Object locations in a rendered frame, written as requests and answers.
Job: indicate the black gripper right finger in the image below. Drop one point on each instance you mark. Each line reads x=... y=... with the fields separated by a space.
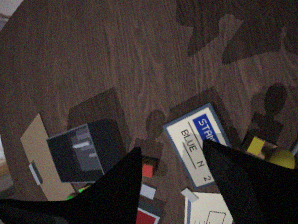
x=255 y=191

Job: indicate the white taped paper card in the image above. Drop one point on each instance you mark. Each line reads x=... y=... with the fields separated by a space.
x=205 y=208

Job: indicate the green-knobbed rubber stamp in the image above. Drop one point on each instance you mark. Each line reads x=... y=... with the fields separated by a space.
x=74 y=194

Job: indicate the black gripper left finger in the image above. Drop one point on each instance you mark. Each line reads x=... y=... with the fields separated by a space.
x=113 y=199

